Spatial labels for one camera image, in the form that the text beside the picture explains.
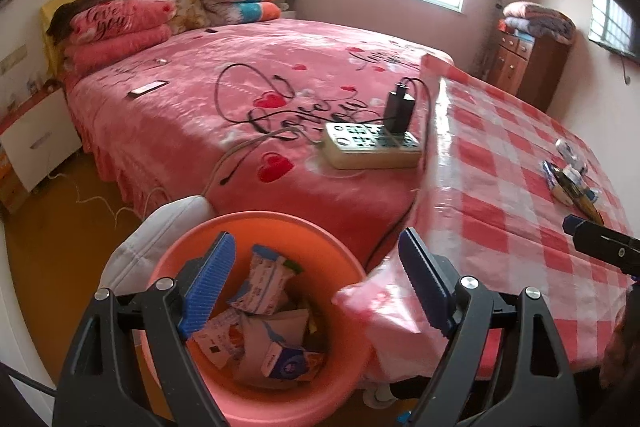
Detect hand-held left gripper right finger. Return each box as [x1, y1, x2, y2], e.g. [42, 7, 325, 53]
[398, 228, 581, 427]

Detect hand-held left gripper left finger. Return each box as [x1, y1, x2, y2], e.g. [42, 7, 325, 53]
[52, 232, 236, 427]

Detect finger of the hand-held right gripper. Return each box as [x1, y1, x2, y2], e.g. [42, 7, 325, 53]
[562, 215, 640, 279]

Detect brown and yellow wrapper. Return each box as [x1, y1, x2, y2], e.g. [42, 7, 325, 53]
[542, 159, 607, 226]

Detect blue and white packet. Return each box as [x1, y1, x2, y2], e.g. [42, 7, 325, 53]
[229, 244, 303, 317]

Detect white packet with orange print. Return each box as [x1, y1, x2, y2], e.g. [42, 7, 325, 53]
[191, 308, 247, 370]

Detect packets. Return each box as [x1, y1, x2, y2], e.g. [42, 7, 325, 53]
[234, 308, 312, 384]

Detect small white and blue wrapper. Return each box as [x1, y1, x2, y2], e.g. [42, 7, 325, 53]
[554, 138, 590, 174]

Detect orange plastic basin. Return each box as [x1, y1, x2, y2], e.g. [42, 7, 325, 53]
[142, 213, 373, 427]

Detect small blue carton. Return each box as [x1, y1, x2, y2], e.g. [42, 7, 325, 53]
[261, 341, 327, 382]

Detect red checkered tablecloth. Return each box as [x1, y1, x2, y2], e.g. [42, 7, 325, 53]
[332, 54, 637, 382]

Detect beige power strip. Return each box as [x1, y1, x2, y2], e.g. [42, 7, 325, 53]
[319, 121, 425, 171]

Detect pink heart print bed blanket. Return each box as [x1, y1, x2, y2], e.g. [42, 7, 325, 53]
[60, 17, 456, 268]

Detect black charger plug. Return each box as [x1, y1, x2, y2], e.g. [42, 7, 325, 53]
[384, 81, 417, 136]

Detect brown wooden cabinet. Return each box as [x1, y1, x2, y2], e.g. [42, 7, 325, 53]
[486, 27, 572, 112]

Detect smartphone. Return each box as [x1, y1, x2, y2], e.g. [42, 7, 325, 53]
[126, 79, 170, 98]

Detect white nightstand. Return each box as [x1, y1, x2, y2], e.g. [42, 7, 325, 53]
[0, 79, 82, 194]

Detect folded blankets pile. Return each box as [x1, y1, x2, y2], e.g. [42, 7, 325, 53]
[501, 0, 577, 44]

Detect plain pink folded blanket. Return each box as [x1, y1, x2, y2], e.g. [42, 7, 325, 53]
[61, 24, 172, 76]

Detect pink pillows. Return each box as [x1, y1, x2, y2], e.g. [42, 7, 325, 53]
[69, 0, 177, 46]

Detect white string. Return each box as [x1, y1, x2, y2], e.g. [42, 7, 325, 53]
[75, 174, 128, 229]

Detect grey power cord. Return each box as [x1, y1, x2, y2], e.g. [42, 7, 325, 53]
[201, 128, 327, 198]

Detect thin black cable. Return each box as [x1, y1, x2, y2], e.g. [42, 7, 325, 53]
[214, 63, 297, 186]

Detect wall mounted television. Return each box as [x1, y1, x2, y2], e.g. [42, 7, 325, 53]
[589, 0, 640, 60]

